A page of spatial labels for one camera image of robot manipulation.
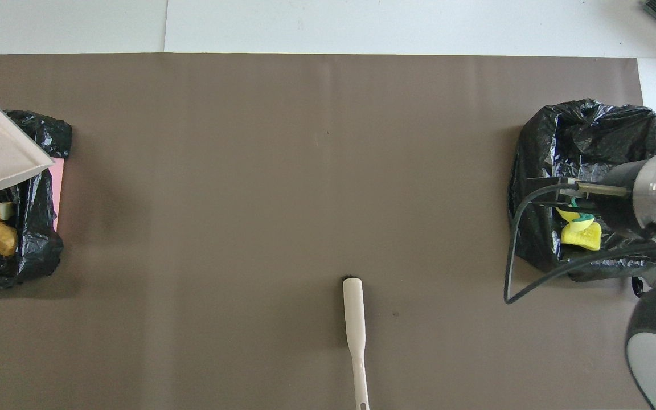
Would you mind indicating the pink bin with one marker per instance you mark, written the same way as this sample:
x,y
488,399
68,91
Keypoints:
x,y
57,193

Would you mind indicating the green yellow sponge piece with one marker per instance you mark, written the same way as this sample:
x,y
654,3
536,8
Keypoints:
x,y
581,213

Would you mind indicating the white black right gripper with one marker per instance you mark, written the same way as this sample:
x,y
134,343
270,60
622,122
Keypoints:
x,y
621,208

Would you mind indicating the orange brown foam chunk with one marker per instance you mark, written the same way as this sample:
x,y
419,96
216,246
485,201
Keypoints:
x,y
0,238

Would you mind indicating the brown paper table mat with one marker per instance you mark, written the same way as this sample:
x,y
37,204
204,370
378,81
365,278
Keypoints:
x,y
248,171

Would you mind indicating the yellow foam chunk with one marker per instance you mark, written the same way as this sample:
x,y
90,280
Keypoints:
x,y
584,236

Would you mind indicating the black plastic trash bag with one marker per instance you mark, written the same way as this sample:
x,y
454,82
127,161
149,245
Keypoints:
x,y
37,228
590,131

